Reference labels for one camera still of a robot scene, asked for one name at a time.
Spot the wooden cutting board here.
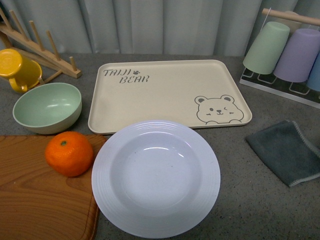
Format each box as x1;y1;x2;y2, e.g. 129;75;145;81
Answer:
0;135;99;240

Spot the green plastic cup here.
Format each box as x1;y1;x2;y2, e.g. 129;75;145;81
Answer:
243;21;290;75

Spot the clear acrylic cup rack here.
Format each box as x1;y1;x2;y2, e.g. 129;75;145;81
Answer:
240;8;320;108

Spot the grey curtain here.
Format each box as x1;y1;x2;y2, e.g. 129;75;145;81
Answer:
0;0;320;57

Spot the purple plastic cup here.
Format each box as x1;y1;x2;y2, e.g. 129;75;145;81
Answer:
273;28;320;83

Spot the grey folded cloth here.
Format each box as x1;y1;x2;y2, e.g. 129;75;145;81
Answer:
245;120;320;187

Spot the yellow mug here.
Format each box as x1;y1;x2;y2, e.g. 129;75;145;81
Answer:
0;48;43;93

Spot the white ridged deep plate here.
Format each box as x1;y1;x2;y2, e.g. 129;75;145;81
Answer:
91;120;221;238

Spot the wooden dish drying rack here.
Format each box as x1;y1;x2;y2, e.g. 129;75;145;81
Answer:
0;10;82;85

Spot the orange mandarin fruit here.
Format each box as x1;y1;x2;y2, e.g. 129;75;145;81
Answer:
44;131;94;177

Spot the blue plastic cup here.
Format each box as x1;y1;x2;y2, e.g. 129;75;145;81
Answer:
306;53;320;92

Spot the beige bear serving tray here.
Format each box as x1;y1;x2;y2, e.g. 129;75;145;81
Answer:
88;59;252;134

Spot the light green bowl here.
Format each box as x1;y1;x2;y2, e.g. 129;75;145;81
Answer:
12;82;82;135

